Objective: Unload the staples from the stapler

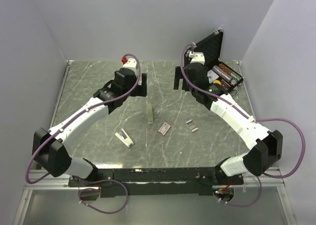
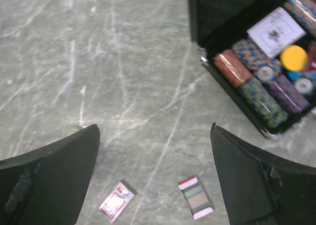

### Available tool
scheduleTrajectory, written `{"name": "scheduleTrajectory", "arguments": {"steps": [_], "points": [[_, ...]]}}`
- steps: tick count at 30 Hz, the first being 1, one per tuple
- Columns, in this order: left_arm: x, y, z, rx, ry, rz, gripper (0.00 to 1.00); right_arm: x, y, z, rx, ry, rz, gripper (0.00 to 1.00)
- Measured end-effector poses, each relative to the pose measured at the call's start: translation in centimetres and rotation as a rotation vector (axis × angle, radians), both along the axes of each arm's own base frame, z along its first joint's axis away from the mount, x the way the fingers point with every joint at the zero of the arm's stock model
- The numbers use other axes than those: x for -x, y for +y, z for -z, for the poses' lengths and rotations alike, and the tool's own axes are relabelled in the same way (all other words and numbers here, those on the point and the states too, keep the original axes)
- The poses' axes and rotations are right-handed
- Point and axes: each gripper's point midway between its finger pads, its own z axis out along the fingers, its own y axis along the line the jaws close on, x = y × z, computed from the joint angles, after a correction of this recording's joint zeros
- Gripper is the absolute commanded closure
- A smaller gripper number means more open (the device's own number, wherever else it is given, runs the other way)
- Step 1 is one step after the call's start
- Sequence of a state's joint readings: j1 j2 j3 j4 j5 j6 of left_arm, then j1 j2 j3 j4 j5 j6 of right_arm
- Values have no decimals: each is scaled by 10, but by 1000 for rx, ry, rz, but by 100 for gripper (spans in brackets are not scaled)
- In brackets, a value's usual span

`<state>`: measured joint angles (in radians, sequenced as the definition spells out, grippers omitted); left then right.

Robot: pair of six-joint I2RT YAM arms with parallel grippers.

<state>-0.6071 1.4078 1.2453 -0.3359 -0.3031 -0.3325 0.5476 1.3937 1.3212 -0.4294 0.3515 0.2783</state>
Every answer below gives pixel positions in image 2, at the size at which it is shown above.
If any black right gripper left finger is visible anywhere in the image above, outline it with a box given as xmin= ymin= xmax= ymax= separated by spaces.
xmin=0 ymin=124 xmax=100 ymax=225

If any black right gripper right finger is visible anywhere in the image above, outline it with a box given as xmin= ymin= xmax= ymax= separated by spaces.
xmin=210 ymin=124 xmax=316 ymax=225

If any red white staple packet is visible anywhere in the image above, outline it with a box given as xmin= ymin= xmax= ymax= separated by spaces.
xmin=98 ymin=179 xmax=137 ymax=224

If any green yellow chip roll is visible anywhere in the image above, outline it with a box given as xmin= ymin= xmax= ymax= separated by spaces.
xmin=238 ymin=77 xmax=288 ymax=129

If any purple poker chip roll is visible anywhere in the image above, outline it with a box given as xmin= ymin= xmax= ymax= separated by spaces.
xmin=267 ymin=74 xmax=310 ymax=115

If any red poker chip roll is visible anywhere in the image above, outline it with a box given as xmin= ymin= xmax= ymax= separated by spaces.
xmin=213 ymin=49 xmax=253 ymax=88

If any blue orange chip roll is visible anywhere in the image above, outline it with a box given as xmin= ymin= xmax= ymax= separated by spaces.
xmin=231 ymin=38 xmax=283 ymax=85

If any yellow dealer button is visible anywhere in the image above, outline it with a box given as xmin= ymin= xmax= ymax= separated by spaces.
xmin=280 ymin=45 xmax=308 ymax=72

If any white playing card box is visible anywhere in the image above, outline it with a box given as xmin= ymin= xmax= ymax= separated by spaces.
xmin=247 ymin=7 xmax=306 ymax=58

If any black poker chip case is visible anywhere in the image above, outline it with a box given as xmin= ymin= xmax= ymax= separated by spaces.
xmin=188 ymin=0 xmax=316 ymax=138

